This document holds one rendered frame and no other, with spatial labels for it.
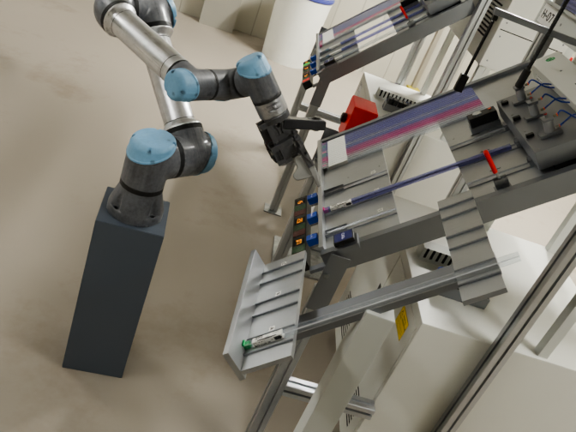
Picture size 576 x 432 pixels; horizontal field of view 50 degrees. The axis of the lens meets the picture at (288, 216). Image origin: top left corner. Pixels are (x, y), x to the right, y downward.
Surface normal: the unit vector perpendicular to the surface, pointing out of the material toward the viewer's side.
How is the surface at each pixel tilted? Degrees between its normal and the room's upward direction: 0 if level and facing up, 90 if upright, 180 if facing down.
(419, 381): 90
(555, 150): 90
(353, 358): 90
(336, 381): 90
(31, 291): 0
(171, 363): 0
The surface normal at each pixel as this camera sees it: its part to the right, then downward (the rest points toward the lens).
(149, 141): 0.25, -0.78
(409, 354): -0.04, 0.50
